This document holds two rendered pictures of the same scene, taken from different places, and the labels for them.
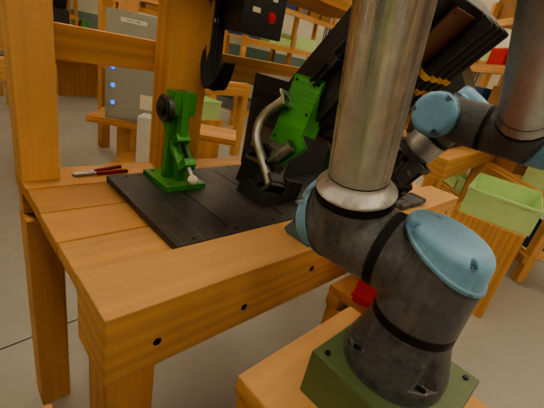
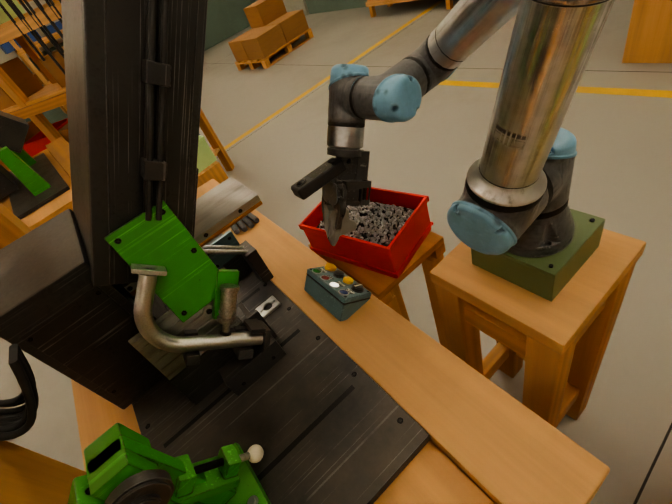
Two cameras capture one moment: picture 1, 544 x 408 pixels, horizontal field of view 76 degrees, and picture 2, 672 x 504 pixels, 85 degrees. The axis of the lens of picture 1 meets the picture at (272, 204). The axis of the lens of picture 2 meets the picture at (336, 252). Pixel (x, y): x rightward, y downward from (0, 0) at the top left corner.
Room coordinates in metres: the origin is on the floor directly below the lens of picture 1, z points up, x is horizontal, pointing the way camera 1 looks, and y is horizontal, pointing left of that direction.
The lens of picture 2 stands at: (0.56, 0.40, 1.55)
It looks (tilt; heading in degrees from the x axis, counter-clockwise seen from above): 41 degrees down; 295
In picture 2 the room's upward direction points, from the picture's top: 24 degrees counter-clockwise
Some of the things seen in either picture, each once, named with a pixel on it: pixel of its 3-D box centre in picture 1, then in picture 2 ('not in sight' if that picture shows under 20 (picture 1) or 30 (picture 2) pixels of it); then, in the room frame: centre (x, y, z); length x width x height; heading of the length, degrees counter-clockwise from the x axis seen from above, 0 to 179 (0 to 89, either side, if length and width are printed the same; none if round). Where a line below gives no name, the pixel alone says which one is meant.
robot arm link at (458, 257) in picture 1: (430, 269); (534, 167); (0.41, -0.23, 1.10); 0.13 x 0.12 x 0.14; 52
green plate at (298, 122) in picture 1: (303, 112); (168, 256); (1.09, -0.03, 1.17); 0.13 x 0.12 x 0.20; 137
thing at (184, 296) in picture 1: (343, 239); (301, 281); (1.00, -0.25, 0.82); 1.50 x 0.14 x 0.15; 137
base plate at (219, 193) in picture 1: (286, 186); (206, 335); (1.19, -0.04, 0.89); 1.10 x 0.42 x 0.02; 137
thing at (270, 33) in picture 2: not in sight; (267, 30); (3.20, -6.30, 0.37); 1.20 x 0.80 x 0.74; 60
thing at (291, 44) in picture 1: (279, 62); not in sight; (7.12, 0.43, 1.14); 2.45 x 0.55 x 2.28; 142
